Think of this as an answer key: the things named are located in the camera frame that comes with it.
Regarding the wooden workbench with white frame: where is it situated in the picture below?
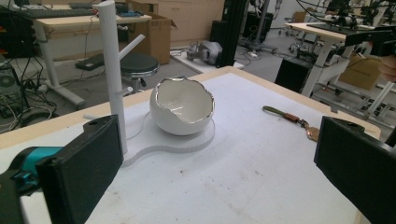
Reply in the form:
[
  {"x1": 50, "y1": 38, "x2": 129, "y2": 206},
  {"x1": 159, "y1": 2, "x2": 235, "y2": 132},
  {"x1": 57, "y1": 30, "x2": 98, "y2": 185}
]
[{"x1": 284, "y1": 21, "x2": 373, "y2": 98}]

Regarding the light wooden cabinet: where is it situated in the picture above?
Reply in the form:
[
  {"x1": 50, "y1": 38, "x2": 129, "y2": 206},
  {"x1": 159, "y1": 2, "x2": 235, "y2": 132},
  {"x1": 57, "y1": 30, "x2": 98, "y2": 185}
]
[{"x1": 130, "y1": 0, "x2": 226, "y2": 49}]

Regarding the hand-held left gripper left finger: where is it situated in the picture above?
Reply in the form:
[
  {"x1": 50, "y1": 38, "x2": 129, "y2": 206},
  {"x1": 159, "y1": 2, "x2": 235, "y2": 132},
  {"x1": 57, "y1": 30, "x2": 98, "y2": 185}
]
[{"x1": 35, "y1": 114, "x2": 124, "y2": 224}]

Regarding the black metal column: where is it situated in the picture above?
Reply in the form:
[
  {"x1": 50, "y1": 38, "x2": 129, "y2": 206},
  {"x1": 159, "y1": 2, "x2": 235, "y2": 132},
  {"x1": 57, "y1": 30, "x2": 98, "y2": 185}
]
[{"x1": 216, "y1": 0, "x2": 249, "y2": 68}]

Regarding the white eggshell-shaped ceramic bowl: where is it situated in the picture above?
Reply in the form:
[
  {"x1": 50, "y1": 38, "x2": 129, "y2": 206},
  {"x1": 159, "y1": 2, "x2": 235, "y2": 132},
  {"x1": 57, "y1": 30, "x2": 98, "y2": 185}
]
[{"x1": 148, "y1": 76, "x2": 216, "y2": 136}]

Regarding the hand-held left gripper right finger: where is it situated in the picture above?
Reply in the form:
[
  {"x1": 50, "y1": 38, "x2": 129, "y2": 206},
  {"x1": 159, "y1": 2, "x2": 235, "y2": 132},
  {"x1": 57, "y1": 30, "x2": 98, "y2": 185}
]
[{"x1": 313, "y1": 116, "x2": 396, "y2": 224}]

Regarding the keychain with green strap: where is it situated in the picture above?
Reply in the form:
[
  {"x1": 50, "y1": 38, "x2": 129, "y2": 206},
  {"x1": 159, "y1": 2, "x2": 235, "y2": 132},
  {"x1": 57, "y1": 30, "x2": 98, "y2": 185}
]
[{"x1": 262, "y1": 105, "x2": 320, "y2": 143}]

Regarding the wooden desk with white legs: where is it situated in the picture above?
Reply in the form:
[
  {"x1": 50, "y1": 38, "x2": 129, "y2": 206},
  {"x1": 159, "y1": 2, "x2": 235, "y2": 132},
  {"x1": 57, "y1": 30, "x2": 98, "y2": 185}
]
[{"x1": 32, "y1": 13, "x2": 152, "y2": 110}]

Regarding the white peg stand with base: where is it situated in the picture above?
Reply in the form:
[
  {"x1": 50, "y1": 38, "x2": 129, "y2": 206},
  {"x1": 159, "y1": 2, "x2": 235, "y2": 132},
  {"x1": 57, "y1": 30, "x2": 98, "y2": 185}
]
[{"x1": 82, "y1": 0, "x2": 217, "y2": 168}]

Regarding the black keyboard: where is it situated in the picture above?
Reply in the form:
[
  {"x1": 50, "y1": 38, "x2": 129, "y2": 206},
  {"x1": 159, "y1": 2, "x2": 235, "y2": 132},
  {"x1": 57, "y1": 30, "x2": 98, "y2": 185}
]
[{"x1": 18, "y1": 8, "x2": 96, "y2": 20}]

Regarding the computer tower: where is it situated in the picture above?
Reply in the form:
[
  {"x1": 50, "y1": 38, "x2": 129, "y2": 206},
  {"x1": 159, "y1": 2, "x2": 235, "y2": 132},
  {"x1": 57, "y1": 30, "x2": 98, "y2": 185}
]
[{"x1": 0, "y1": 63, "x2": 25, "y2": 119}]

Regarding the closed cardboard box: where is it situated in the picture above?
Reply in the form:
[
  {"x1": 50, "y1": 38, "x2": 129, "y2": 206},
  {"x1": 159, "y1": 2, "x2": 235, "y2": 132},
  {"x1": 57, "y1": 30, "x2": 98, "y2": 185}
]
[{"x1": 338, "y1": 54, "x2": 386, "y2": 91}]

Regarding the grey machine part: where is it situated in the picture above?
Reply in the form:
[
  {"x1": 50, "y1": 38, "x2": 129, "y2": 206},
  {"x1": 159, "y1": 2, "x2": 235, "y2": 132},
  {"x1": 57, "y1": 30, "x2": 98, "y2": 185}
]
[{"x1": 186, "y1": 40, "x2": 224, "y2": 66}]

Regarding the black round stool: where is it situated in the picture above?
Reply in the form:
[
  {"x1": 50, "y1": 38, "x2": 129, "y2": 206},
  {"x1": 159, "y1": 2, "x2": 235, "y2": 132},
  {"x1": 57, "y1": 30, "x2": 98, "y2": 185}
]
[{"x1": 120, "y1": 52, "x2": 161, "y2": 94}]

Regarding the black lab apparatus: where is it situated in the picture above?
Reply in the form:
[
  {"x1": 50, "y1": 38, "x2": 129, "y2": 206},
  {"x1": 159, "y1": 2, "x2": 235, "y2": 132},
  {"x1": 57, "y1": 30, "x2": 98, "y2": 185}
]
[{"x1": 323, "y1": 0, "x2": 396, "y2": 30}]

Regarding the black box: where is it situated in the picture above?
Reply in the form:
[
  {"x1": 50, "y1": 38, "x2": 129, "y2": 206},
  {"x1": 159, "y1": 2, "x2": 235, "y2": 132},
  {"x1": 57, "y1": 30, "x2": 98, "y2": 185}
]
[{"x1": 274, "y1": 57, "x2": 316, "y2": 93}]

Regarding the open cardboard box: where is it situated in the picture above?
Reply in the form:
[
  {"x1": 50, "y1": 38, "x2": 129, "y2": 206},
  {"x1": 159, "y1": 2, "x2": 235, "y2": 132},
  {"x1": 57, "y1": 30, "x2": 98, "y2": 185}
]
[{"x1": 125, "y1": 0, "x2": 177, "y2": 65}]

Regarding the flat black device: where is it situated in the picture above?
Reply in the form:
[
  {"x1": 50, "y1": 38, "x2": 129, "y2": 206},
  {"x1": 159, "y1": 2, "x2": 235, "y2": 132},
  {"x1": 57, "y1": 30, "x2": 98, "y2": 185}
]
[{"x1": 75, "y1": 53, "x2": 106, "y2": 72}]

